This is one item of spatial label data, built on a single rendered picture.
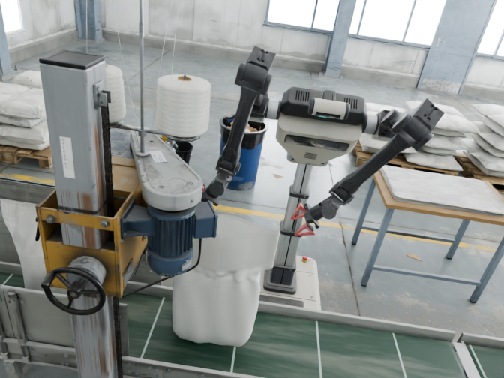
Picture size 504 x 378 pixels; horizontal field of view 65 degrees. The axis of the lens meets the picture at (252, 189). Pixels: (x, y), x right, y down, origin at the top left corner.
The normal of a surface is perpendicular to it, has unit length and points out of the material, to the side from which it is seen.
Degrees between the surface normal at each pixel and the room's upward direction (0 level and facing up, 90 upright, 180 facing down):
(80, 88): 90
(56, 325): 90
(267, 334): 0
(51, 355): 90
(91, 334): 90
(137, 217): 0
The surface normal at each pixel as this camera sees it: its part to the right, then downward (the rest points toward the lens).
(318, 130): 0.04, -0.34
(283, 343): 0.13, -0.86
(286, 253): -0.08, 0.49
